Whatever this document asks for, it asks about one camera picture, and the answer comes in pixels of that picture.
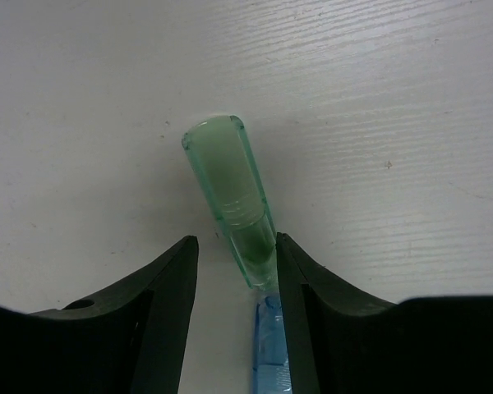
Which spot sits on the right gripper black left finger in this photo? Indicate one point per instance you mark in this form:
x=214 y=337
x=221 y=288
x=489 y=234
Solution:
x=129 y=337

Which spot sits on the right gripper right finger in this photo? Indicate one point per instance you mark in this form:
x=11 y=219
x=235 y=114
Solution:
x=341 y=339

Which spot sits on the blue highlighter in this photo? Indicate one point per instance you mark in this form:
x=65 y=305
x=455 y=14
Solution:
x=270 y=366

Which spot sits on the green highlighter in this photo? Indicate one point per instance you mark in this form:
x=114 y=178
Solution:
x=220 y=155

